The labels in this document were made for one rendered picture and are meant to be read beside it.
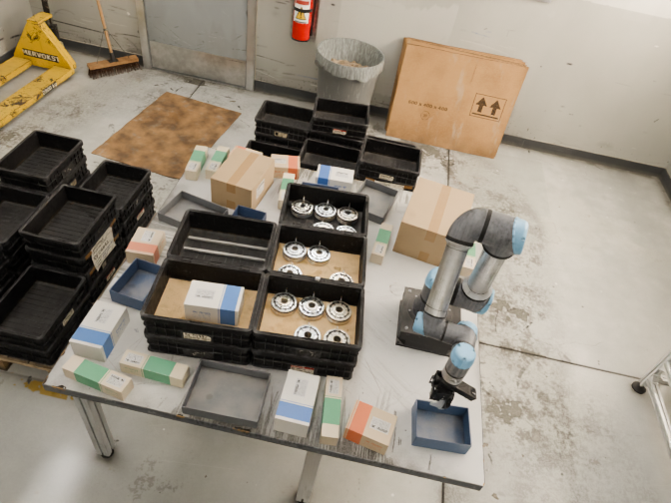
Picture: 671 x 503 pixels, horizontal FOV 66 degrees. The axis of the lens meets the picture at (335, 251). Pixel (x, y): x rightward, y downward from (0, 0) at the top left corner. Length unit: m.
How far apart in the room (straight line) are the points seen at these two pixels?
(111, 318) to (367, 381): 1.01
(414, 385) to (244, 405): 0.67
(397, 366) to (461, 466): 0.44
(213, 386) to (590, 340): 2.48
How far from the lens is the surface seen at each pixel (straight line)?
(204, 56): 5.23
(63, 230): 2.98
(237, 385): 2.01
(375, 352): 2.16
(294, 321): 2.03
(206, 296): 1.98
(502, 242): 1.73
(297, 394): 1.90
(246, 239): 2.32
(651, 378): 3.50
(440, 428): 2.05
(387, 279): 2.43
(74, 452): 2.78
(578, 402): 3.34
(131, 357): 2.05
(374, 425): 1.91
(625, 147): 5.48
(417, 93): 4.71
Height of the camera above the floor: 2.44
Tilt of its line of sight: 44 degrees down
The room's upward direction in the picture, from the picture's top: 11 degrees clockwise
